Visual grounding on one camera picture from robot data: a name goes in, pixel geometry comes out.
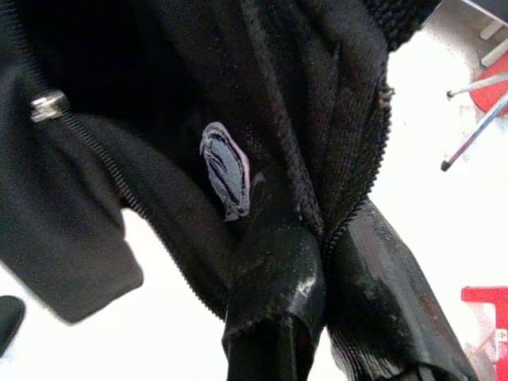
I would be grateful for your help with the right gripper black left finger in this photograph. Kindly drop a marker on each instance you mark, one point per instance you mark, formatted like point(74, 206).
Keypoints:
point(278, 285)

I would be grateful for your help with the black jacket with red trim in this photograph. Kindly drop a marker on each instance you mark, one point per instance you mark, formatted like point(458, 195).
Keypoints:
point(158, 59)

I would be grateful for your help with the red plastic stool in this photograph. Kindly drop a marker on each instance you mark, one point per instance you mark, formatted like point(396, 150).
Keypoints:
point(484, 297)

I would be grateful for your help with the silver metal clothes rack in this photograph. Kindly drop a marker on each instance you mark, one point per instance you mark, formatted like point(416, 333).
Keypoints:
point(476, 131)

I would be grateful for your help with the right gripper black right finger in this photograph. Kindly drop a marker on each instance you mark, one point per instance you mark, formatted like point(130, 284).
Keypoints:
point(389, 301)

